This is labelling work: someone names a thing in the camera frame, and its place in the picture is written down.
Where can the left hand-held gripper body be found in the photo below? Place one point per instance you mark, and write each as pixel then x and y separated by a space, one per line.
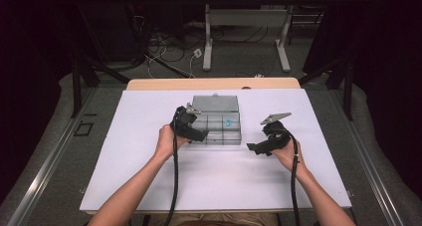
pixel 182 119

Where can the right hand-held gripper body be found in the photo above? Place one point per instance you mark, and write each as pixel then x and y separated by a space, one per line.
pixel 278 134

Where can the clear plastic compartment box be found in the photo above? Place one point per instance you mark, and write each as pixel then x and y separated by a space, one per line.
pixel 220 119

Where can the small blue plastic piece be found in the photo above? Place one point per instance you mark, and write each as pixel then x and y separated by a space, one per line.
pixel 228 122

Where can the person's right hand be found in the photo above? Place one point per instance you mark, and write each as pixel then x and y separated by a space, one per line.
pixel 287 156

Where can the person's left hand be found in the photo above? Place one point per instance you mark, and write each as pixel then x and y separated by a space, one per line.
pixel 166 143

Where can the white table mat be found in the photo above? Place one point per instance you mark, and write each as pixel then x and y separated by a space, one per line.
pixel 205 186

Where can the white power plug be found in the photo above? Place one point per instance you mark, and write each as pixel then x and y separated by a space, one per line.
pixel 197 52

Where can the black metal stand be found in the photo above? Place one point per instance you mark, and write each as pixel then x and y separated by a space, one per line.
pixel 346 86
pixel 77 86

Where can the person's khaki shorts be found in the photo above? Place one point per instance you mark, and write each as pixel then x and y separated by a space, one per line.
pixel 212 219

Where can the white desk with grey legs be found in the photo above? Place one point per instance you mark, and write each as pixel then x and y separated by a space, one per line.
pixel 245 18

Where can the dark curtain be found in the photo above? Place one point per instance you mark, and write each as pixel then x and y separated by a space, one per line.
pixel 26 86
pixel 388 70

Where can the aluminium floor rail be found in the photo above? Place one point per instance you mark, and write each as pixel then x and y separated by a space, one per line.
pixel 49 159
pixel 368 159

